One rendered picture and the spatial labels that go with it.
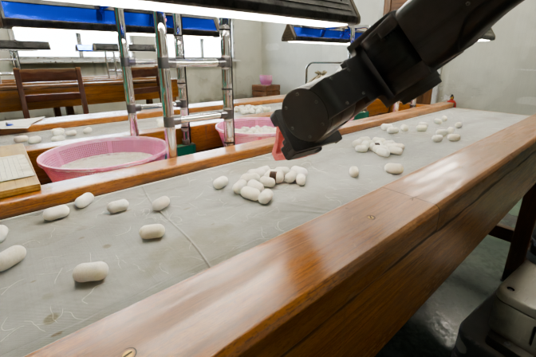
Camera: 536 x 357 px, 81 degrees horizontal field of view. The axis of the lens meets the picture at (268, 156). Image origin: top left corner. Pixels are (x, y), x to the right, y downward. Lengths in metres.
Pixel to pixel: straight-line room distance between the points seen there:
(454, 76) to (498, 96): 0.62
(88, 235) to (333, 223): 0.33
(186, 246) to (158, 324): 0.15
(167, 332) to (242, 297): 0.07
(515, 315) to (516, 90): 4.47
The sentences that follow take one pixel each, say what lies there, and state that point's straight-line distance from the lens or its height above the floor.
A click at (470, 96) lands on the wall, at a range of 5.33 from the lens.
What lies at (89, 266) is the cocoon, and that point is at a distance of 0.40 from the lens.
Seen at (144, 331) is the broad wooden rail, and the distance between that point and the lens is 0.30.
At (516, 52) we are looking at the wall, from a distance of 5.24.
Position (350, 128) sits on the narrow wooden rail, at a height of 0.76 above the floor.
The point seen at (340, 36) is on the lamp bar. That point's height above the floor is 1.07.
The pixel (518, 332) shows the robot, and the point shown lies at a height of 0.40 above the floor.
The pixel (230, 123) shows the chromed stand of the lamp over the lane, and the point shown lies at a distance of 0.77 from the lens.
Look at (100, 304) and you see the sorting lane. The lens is 0.37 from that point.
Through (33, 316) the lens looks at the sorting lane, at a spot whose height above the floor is 0.74.
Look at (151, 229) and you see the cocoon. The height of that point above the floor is 0.76.
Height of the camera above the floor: 0.97
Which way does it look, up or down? 17 degrees down
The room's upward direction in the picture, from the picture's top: straight up
